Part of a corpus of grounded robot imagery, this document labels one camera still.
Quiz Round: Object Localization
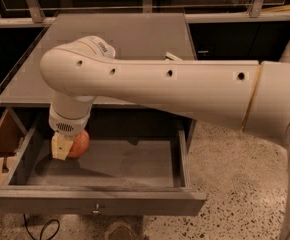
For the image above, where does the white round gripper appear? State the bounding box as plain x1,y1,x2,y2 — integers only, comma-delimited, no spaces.
49,91,95,160

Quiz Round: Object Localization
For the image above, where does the brown cardboard box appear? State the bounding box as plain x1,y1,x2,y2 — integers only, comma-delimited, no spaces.
0,110,24,187

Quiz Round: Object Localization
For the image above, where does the metal drawer knob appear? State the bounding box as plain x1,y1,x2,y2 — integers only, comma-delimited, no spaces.
91,203,101,216

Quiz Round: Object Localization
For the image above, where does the black cable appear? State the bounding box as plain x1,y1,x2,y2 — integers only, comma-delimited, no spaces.
22,213,61,240

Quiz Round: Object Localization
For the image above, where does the metal railing frame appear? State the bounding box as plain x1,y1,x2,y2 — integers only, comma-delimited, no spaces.
0,0,290,30

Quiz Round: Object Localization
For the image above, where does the green chip bag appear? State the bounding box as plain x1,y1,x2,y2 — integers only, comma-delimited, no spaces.
165,52,182,61

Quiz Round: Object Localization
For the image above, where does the round floor drain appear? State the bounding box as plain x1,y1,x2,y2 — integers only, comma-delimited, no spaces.
104,223,135,240

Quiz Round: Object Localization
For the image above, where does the grey cabinet counter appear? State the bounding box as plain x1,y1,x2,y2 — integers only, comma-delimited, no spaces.
0,12,199,152

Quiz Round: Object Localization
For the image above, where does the red apple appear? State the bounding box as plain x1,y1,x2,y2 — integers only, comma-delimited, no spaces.
68,130,89,158

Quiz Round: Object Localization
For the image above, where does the open grey top drawer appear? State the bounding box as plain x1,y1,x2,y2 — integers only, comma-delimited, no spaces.
0,109,206,216

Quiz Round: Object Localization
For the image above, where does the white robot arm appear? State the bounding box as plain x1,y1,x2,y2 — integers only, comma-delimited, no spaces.
40,36,290,240

